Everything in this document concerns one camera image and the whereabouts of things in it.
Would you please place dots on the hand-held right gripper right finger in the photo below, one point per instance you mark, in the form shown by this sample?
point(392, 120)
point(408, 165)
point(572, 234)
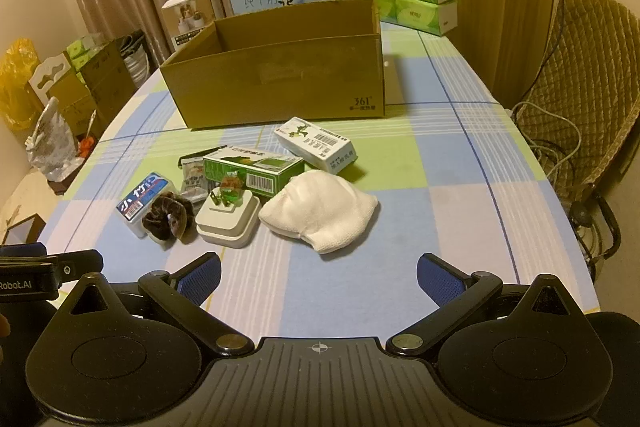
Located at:
point(440, 279)

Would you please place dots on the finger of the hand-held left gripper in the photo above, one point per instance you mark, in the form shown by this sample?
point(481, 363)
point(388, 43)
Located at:
point(22, 250)
point(80, 263)

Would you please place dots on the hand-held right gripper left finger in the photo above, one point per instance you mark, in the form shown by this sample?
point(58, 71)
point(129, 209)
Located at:
point(200, 278)

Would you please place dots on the white plug adapter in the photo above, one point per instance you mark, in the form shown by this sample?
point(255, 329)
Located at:
point(227, 223)

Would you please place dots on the brown velvet scrunchie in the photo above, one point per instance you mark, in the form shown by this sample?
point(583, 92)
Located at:
point(160, 218)

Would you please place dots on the blue white plastic case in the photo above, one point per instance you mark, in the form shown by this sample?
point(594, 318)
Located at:
point(136, 202)

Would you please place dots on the green candy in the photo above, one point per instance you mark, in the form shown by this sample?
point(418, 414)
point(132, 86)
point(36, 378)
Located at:
point(232, 193)

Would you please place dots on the clear snack packet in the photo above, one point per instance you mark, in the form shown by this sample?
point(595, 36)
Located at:
point(192, 179)

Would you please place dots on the green medicine box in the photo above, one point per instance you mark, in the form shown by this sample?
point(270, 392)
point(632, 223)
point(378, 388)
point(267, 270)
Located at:
point(250, 172)

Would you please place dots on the black lighter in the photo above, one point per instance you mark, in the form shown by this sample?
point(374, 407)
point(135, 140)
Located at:
point(180, 162)

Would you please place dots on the white cloth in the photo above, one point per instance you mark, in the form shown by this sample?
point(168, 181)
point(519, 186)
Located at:
point(320, 212)

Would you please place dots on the white medicine box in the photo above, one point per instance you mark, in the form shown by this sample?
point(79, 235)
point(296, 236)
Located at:
point(315, 144)

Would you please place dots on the person's left hand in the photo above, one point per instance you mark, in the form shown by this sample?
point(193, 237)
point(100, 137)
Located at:
point(4, 326)

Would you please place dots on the dark framed box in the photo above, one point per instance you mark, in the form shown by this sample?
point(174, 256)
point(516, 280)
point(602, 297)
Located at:
point(22, 232)

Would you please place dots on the dark wooden box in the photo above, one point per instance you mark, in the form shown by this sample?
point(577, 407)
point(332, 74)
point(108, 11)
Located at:
point(60, 184)

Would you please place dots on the checked tablecloth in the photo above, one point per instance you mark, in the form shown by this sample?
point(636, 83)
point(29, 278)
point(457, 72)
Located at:
point(450, 187)

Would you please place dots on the white plastic bag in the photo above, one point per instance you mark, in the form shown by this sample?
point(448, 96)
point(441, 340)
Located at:
point(50, 142)

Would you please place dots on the small orange object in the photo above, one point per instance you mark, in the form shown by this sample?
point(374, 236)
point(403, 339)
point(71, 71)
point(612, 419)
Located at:
point(87, 146)

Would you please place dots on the brown floor cardboard box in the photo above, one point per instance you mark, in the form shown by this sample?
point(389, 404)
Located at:
point(70, 107)
point(107, 77)

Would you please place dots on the yellow plastic bag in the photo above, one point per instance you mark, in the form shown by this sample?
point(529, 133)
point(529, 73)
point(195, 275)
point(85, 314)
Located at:
point(17, 82)

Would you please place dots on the black chair base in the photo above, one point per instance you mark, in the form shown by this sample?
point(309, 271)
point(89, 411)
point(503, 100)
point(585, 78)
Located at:
point(605, 227)

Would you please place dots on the white cardboard insert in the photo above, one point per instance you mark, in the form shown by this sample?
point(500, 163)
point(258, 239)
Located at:
point(47, 77)

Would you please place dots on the green tissue packs in box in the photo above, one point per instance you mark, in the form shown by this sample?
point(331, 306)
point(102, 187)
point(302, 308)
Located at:
point(82, 52)

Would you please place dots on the white ribbed container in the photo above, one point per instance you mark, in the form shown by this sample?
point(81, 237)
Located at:
point(134, 62)

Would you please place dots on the chair with quilted cover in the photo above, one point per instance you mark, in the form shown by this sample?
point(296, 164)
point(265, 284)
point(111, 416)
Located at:
point(590, 82)

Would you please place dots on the small white product box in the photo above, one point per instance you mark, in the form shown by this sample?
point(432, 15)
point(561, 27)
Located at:
point(192, 17)

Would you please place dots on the wooden door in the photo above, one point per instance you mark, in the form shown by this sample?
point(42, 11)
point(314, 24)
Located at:
point(500, 7)

